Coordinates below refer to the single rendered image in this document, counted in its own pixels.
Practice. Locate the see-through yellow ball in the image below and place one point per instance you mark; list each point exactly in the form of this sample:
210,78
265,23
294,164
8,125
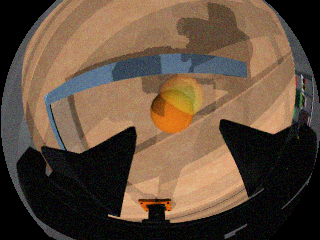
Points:
184,92

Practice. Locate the brown ball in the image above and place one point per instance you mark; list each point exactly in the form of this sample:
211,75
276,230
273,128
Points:
169,118

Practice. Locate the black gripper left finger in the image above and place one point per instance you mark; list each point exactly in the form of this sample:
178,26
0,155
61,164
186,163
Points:
102,170

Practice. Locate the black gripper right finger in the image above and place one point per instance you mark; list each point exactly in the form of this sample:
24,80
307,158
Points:
255,152

